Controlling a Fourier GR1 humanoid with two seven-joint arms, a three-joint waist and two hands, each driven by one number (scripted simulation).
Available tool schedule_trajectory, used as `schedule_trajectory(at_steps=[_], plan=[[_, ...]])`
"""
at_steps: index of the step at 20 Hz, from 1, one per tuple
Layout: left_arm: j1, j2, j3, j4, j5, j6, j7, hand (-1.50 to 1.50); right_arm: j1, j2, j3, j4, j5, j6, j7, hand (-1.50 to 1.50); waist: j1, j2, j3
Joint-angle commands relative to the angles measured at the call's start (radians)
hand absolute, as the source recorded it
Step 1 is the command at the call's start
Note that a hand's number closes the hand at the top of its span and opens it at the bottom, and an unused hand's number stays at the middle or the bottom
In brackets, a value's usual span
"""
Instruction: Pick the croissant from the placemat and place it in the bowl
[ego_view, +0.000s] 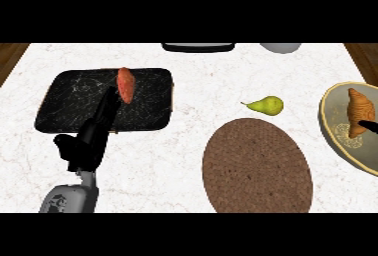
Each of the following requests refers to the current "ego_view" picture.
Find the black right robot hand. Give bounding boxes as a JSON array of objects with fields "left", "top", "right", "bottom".
[{"left": 357, "top": 120, "right": 378, "bottom": 135}]

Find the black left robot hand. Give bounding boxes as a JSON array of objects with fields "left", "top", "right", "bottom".
[{"left": 52, "top": 86, "right": 123, "bottom": 173}]

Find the brown croissant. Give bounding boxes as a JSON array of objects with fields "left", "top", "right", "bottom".
[{"left": 346, "top": 87, "right": 377, "bottom": 139}]

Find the grey bowl with yellow rim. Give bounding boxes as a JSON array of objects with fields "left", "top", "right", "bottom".
[{"left": 318, "top": 81, "right": 378, "bottom": 177}]

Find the brown oval placemat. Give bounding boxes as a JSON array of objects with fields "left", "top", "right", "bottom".
[{"left": 201, "top": 117, "right": 315, "bottom": 214}]

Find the black cutting board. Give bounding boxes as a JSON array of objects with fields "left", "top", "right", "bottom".
[{"left": 34, "top": 67, "right": 176, "bottom": 135}]

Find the orange sweet potato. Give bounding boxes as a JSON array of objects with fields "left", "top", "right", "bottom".
[{"left": 115, "top": 66, "right": 136, "bottom": 105}]

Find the green pear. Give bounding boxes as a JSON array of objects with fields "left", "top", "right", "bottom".
[{"left": 239, "top": 95, "right": 285, "bottom": 117}]

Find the grey round object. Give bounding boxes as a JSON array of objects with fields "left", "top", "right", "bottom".
[{"left": 259, "top": 42, "right": 303, "bottom": 55}]

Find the black appliance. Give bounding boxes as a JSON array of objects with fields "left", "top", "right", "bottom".
[{"left": 161, "top": 42, "right": 238, "bottom": 54}]

